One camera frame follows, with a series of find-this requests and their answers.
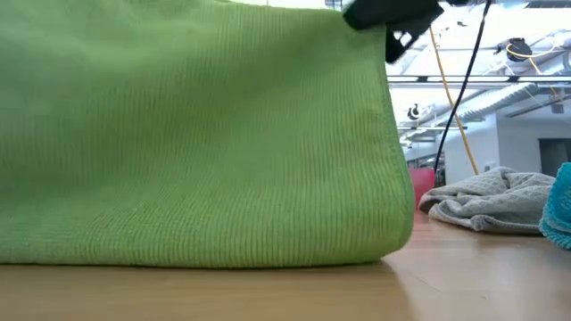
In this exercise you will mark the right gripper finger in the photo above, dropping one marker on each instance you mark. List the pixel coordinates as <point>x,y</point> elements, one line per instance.
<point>394,42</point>
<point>392,13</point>

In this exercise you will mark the long white light bar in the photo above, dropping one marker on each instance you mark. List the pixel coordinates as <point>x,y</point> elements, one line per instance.
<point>468,79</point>

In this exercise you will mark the bright green microfiber towel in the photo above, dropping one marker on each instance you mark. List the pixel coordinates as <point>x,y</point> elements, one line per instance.
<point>178,134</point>

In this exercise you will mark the blue microfiber towel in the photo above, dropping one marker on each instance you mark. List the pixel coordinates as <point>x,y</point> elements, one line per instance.
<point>560,209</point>

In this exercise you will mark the grey microfiber towel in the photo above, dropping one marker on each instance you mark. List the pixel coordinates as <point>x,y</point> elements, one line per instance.
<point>490,200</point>

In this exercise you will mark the red plastic tray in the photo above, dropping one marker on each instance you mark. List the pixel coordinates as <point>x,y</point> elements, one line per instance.
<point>423,187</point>

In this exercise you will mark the small round hanging reel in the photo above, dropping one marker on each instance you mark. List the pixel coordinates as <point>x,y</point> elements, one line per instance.
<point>415,111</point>

